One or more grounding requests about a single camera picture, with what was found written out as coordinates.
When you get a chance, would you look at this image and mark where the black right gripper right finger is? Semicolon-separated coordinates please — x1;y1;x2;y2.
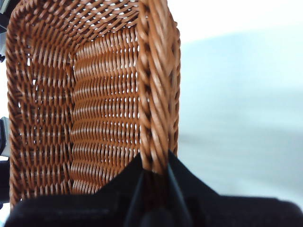
167;148;303;227

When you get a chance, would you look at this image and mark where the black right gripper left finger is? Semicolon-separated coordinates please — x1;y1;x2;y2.
4;152;145;227

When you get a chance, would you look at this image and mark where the brown wicker basket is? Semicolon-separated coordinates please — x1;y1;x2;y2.
6;0;182;211

